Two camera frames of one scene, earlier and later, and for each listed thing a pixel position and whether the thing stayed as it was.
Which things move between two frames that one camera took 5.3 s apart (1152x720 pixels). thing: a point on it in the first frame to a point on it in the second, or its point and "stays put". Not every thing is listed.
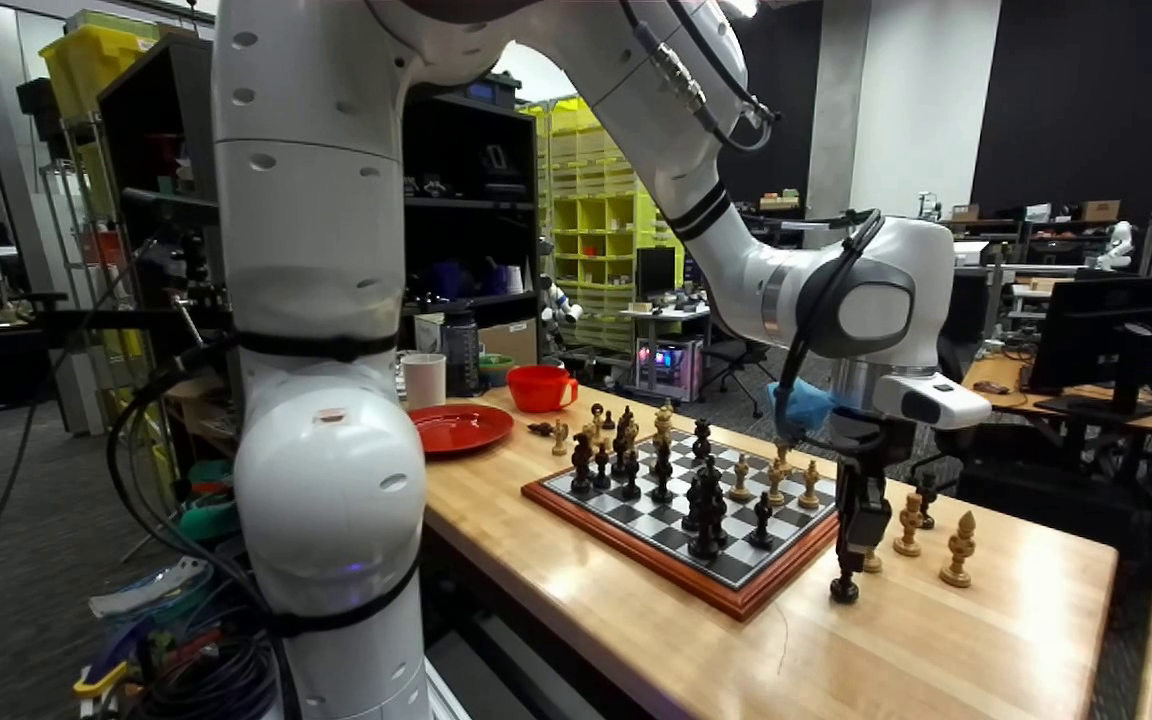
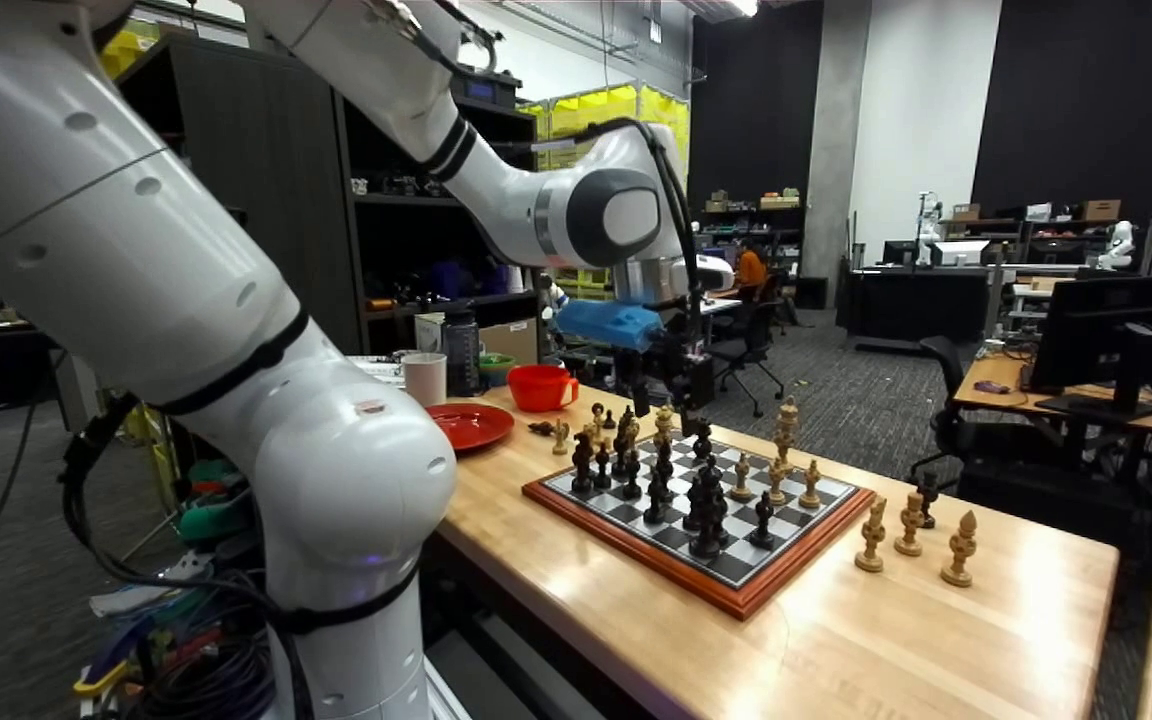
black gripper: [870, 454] to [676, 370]
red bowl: [542, 385] stays put
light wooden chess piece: [963, 544] stays put
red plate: [452, 429] stays put
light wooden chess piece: [908, 523] stays put
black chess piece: [847, 588] to [927, 490]
